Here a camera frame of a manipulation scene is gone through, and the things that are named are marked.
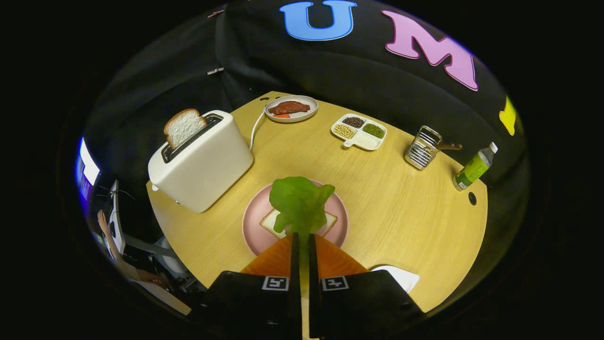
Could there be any white bread slice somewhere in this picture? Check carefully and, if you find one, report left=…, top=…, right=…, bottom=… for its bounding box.
left=260, top=208, right=338, bottom=240

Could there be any green label plastic bottle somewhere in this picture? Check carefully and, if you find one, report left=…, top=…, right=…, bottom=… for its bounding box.
left=453, top=142, right=498, bottom=191

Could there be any white divided bean tray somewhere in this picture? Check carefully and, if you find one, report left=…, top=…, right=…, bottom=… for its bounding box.
left=330, top=113, right=388, bottom=151

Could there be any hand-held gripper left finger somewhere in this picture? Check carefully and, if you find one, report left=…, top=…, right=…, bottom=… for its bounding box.
left=188, top=231, right=303, bottom=340

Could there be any computer monitor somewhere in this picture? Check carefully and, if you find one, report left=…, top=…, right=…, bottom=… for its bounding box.
left=75, top=137, right=101, bottom=204

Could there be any green lettuce leaf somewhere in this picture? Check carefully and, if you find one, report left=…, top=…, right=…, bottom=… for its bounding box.
left=269, top=176, right=336, bottom=246

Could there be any metal wire basket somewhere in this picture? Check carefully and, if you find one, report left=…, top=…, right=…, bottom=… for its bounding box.
left=404, top=125, right=443, bottom=170

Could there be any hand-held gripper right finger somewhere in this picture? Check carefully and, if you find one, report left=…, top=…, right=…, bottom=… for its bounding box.
left=308, top=233, right=426, bottom=340

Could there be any white toaster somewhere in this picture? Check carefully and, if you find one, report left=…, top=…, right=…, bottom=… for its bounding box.
left=148, top=110, right=254, bottom=213

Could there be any toasted bread slice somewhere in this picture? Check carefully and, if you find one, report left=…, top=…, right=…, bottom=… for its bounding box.
left=163, top=109, right=208, bottom=151

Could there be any white square plate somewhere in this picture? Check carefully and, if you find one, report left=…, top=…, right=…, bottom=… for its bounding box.
left=370, top=265, right=420, bottom=294

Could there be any grey round plate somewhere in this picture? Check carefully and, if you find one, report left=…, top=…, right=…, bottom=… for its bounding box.
left=264, top=95, right=319, bottom=124

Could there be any black backdrop cloth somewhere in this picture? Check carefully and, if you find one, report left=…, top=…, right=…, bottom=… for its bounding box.
left=83, top=0, right=530, bottom=265

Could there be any pink round plate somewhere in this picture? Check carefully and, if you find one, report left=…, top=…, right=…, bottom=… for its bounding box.
left=242, top=178, right=350, bottom=257

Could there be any white toaster cable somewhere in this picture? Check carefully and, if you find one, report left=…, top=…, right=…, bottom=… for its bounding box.
left=249, top=108, right=269, bottom=152

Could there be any brown meat piece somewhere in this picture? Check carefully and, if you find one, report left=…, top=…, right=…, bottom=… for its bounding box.
left=268, top=101, right=311, bottom=115

